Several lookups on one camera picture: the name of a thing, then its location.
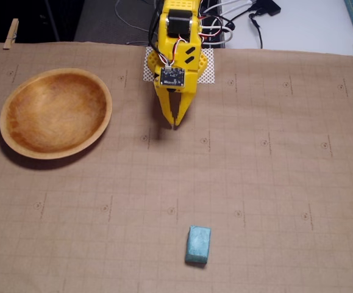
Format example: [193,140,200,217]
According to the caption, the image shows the black adapter cable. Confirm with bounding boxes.
[248,12,264,49]

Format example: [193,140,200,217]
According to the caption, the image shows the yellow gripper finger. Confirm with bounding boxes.
[174,90,196,130]
[155,86,176,129]

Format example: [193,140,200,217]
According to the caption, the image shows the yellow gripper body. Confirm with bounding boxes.
[159,12,202,92]

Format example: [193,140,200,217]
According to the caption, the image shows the blue rectangular block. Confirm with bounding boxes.
[184,225,212,266]

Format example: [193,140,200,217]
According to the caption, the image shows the small camera circuit board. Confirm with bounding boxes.
[160,67,185,92]

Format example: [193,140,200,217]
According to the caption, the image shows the round wooden bowl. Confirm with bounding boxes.
[0,67,113,160]

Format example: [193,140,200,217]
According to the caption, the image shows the white looped cable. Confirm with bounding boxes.
[199,24,235,47]

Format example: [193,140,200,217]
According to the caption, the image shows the white mesh mat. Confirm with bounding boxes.
[142,47,216,85]

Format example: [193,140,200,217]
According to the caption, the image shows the brown grid paper mat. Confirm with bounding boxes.
[0,41,353,293]

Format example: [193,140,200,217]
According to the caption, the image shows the white usb cable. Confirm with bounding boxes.
[202,0,253,16]

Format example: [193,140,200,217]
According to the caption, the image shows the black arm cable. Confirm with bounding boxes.
[147,0,165,59]

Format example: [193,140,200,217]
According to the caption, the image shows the wooden clothespin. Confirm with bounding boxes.
[2,18,20,50]

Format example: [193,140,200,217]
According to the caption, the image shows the black power adapter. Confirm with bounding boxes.
[249,0,282,18]

